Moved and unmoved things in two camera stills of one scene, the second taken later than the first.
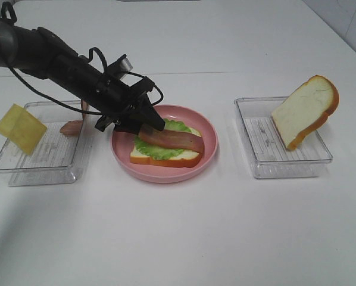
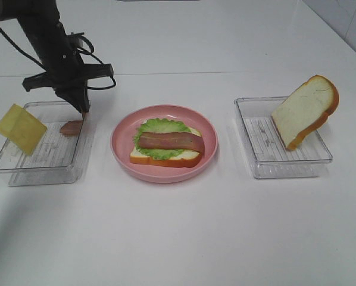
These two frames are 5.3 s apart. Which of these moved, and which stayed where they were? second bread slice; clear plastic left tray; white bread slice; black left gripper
Moved: black left gripper
Stayed: second bread slice; white bread slice; clear plastic left tray
